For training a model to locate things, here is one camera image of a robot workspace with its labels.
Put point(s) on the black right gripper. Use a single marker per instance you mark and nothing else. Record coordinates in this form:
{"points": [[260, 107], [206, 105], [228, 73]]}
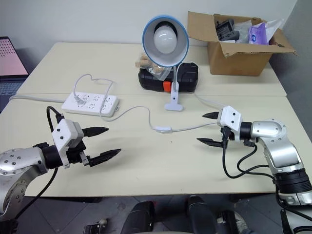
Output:
{"points": [[231, 136]]}

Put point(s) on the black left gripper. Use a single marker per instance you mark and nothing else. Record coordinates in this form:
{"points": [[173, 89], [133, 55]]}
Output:
{"points": [[76, 154]]}

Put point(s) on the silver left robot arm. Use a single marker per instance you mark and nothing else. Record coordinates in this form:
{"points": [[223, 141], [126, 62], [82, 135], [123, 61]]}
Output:
{"points": [[19, 158]]}

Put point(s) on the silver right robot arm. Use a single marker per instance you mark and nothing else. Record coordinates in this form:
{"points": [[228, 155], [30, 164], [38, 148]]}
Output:
{"points": [[268, 131]]}

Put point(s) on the white power plug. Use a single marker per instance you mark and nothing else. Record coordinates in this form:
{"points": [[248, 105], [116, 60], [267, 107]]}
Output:
{"points": [[78, 100]]}

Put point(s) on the blue shade clip desk lamp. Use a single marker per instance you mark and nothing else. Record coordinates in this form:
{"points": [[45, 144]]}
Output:
{"points": [[174, 56]]}

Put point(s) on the white power strip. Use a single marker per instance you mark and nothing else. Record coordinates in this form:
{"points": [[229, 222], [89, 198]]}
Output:
{"points": [[97, 107]]}

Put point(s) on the black tool case orange latch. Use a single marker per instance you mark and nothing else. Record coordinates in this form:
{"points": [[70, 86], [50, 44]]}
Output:
{"points": [[187, 80]]}

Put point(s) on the brown cardboard box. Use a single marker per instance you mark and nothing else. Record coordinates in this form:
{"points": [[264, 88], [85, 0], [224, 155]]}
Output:
{"points": [[236, 61]]}

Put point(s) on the dark rounded shape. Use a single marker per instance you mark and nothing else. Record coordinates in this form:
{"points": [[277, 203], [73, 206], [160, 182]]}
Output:
{"points": [[200, 214], [140, 218]]}

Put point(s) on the clear bag of corks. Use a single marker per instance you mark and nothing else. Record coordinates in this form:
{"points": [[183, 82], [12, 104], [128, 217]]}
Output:
{"points": [[146, 63]]}

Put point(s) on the grey plastic part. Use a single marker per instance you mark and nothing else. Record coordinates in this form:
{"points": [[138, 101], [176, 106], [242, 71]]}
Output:
{"points": [[225, 30]]}

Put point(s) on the white round light bulb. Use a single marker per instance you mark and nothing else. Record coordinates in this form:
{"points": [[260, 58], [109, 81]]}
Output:
{"points": [[164, 39]]}

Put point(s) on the purple wipes pack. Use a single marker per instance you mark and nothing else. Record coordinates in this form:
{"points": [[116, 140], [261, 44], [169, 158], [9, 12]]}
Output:
{"points": [[259, 34]]}

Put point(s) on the clear plastic bag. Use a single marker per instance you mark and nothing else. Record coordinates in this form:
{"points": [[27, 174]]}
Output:
{"points": [[275, 26]]}

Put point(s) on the laptop with pink screen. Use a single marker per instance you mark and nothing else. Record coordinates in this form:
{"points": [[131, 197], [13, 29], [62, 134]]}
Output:
{"points": [[9, 58]]}

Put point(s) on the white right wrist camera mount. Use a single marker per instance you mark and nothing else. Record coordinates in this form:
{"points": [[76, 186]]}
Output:
{"points": [[230, 117]]}

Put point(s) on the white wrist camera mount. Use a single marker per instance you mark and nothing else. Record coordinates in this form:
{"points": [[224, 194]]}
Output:
{"points": [[64, 131], [230, 117]]}

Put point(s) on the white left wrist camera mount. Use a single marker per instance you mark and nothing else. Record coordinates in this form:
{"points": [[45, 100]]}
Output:
{"points": [[64, 131]]}

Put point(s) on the dark metal foot bracket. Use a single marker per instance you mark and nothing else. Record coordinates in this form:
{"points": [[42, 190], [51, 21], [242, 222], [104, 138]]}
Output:
{"points": [[95, 228], [230, 223]]}

